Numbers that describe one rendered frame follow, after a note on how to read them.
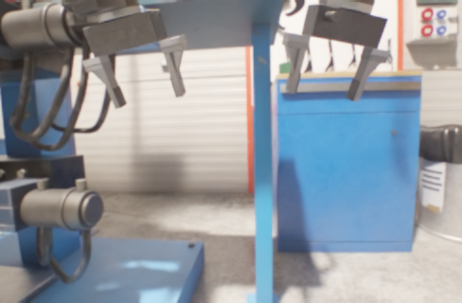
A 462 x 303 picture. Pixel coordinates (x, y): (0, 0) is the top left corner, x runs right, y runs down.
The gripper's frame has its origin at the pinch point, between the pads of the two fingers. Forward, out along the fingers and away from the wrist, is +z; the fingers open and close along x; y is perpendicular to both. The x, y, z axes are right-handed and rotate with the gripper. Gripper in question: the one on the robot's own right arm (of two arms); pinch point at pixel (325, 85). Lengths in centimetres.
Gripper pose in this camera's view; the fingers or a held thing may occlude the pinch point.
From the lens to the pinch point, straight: 51.5
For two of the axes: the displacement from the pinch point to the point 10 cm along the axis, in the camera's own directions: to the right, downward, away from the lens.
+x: 9.9, 0.7, 1.5
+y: 1.0, 4.9, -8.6
